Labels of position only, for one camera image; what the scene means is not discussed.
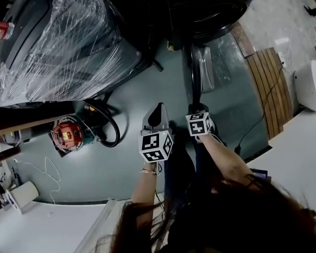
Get red green vacuum cleaner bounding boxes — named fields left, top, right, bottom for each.
left=52, top=106, right=101, bottom=152

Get plastic-wrapped grey appliance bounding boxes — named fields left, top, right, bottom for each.
left=0, top=0, right=143, bottom=108

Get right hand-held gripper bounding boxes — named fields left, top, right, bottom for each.
left=184, top=103, right=216, bottom=144

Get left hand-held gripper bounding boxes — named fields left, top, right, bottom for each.
left=137, top=102, right=175, bottom=164

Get red label water bottle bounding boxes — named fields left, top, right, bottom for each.
left=0, top=19, right=15, bottom=40

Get slatted wooden mat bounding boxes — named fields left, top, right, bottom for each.
left=246, top=47, right=293, bottom=140

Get person's left forearm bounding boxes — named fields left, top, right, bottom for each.
left=130, top=162, right=161, bottom=208

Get person's right forearm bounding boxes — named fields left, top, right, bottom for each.
left=200, top=134, right=256, bottom=184

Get person's legs in dark jeans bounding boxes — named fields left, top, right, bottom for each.
left=163, top=130, right=216, bottom=213

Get black power cable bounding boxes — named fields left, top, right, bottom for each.
left=233, top=62, right=284, bottom=154

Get brown wooden plank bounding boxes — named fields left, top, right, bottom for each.
left=230, top=22, right=255, bottom=59

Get gold bangle bracelet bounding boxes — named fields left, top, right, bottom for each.
left=139, top=168, right=159, bottom=176

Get white round appliance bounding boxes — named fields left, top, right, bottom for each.
left=293, top=59, right=316, bottom=112

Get round black washing machine door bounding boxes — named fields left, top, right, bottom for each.
left=183, top=42, right=217, bottom=108

